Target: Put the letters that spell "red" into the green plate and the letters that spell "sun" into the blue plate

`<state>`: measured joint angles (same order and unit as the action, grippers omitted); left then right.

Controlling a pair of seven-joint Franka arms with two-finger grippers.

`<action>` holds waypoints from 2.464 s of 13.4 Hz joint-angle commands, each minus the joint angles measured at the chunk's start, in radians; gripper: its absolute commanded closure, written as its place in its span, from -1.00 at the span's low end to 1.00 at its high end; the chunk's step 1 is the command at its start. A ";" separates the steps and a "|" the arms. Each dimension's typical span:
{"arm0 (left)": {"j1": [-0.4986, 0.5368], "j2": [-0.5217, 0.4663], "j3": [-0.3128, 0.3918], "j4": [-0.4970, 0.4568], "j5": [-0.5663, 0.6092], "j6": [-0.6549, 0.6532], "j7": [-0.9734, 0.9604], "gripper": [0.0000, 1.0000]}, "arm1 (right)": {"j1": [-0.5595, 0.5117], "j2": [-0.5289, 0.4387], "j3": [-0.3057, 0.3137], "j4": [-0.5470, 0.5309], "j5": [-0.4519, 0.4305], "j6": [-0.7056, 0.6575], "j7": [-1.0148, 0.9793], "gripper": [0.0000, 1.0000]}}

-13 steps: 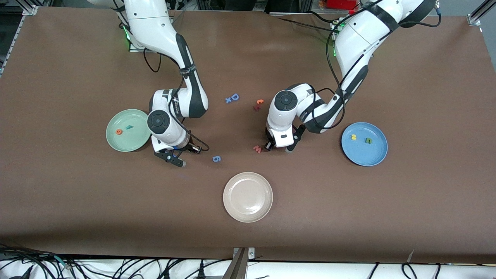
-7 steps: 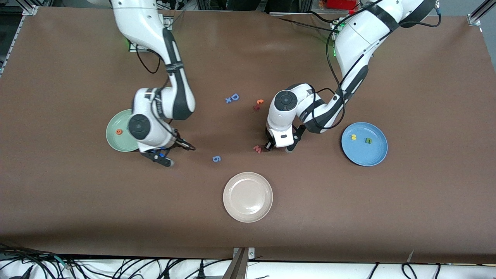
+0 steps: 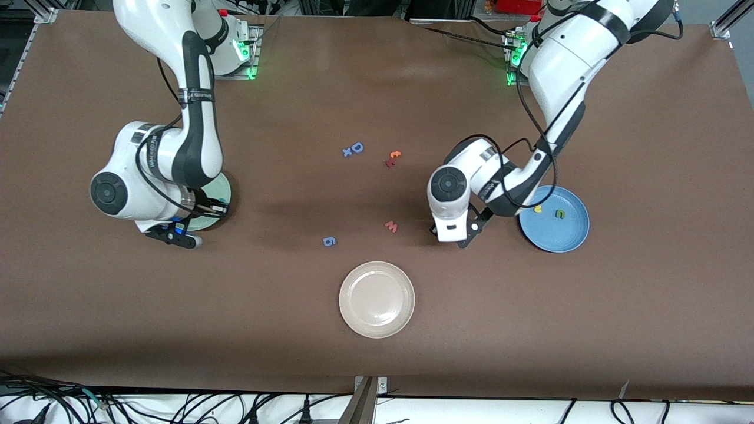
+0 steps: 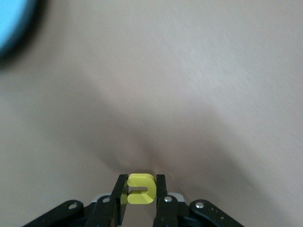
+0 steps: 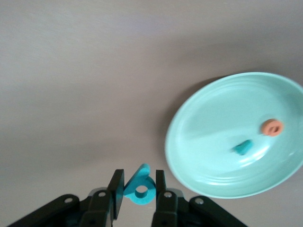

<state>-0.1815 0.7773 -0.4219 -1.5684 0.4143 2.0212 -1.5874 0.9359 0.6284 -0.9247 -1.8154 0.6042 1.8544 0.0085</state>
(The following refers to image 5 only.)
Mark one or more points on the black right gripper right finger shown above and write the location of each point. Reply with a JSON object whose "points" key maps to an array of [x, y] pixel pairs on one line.
{"points": [[165, 208]]}

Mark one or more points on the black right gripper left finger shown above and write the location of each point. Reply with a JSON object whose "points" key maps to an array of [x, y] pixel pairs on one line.
{"points": [[111, 203]]}

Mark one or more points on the teal foam number seven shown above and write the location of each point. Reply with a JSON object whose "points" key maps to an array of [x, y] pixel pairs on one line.
{"points": [[245, 146]]}

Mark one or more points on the teal foam letter q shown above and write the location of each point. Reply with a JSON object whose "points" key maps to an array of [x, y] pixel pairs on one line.
{"points": [[149, 196]]}

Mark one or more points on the light green plate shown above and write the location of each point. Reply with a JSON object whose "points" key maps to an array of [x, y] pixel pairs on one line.
{"points": [[213, 118]]}

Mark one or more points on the orange foam letter o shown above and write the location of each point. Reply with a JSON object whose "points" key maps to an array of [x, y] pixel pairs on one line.
{"points": [[266, 127]]}

